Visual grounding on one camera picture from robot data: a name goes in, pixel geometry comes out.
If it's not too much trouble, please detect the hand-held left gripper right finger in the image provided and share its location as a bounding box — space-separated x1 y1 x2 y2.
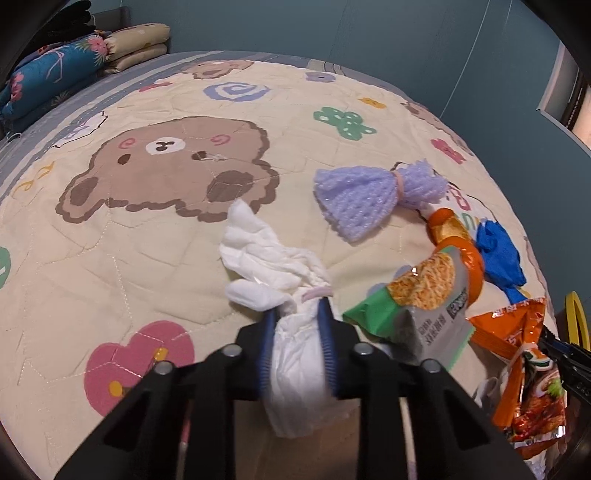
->
318 296 536 480

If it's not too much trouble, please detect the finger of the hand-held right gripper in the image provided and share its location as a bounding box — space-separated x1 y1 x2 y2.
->
539 325 591 361
560 362 591 398

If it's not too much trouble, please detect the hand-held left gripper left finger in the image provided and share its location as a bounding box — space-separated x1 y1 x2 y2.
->
55 308 280 480

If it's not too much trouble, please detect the yellow rimmed trash bin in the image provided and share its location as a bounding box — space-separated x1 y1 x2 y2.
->
564 291 591 354

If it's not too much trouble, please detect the white tissue bundle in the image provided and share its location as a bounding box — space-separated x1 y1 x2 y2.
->
219 199 334 439

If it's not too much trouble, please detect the orange red noodle packet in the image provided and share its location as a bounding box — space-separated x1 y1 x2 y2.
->
466 298 568 457

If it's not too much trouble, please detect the green orange snack packet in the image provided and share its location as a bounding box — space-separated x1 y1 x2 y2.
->
342 244 481 370

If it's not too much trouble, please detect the purple foam net bundle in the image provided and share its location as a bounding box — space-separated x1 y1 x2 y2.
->
314 158 450 244

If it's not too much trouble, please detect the blue crumpled glove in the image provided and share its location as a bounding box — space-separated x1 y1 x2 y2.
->
475 220 527 303

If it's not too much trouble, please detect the orange crumpled wrapper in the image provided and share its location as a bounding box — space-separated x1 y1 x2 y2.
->
426 208 485 308

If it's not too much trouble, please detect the bear printed blanket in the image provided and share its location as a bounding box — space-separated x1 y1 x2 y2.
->
0 60 555 480

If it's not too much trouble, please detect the beige floral pillow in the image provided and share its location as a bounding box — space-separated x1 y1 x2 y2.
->
102 23 171 75

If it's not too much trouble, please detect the blue floral pillow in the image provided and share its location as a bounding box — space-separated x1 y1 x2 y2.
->
0 34 112 134

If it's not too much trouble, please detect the black cloth pile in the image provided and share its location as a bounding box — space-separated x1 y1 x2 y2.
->
28 0 93 51

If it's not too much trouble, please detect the white framed wall panel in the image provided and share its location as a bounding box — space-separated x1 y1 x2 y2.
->
537 41 591 151

